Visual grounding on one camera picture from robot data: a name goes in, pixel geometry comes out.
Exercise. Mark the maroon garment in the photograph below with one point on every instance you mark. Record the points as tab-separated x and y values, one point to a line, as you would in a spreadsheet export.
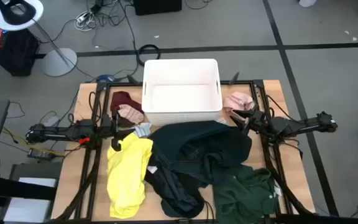
121	98

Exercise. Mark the white stand with round base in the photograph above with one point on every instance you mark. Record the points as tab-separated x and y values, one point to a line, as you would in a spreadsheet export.
17	15

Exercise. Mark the dark navy garment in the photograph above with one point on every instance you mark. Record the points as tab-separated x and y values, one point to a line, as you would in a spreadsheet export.
182	146

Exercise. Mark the white object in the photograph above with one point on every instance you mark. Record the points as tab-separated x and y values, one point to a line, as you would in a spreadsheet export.
308	2

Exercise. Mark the grey cabinet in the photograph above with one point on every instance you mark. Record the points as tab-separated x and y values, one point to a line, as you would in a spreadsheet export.
30	208

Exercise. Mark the black clamp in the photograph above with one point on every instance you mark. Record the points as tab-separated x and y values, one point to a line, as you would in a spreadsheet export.
134	80
234	78

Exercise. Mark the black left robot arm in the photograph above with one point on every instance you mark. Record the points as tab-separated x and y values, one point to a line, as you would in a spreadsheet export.
61	132

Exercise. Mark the dark green polo shirt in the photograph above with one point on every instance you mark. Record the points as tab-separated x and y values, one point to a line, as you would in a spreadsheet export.
244	196

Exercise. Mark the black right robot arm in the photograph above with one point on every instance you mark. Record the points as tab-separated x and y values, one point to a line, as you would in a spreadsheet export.
300	124

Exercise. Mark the blue object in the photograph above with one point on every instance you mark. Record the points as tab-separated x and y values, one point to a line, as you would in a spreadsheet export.
106	77

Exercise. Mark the yellow shirt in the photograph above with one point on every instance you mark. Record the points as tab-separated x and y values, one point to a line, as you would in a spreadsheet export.
126	174

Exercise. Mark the black box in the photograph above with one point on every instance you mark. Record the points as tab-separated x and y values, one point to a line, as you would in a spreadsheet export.
157	6

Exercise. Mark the black crate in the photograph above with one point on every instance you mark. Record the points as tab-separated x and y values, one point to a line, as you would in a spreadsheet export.
17	53

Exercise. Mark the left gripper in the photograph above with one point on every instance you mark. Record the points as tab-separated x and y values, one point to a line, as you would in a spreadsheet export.
110	124

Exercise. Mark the light pink garment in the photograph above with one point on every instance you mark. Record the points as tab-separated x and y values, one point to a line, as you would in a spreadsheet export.
236	101

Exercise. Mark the blue white striped sock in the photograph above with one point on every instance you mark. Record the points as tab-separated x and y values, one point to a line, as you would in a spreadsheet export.
143	129

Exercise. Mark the white perforated plastic basket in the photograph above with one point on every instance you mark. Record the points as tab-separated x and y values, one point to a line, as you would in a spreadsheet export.
182	77

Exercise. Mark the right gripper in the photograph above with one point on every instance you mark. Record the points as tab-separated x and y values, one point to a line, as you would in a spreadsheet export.
256	119

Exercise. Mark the black power adapter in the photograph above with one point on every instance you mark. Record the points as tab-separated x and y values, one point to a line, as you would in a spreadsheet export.
40	154

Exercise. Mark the pink striped sock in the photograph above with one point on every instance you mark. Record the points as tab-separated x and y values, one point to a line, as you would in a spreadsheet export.
132	113

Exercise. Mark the black aluminium table frame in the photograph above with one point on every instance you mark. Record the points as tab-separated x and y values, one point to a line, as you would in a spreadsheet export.
95	186

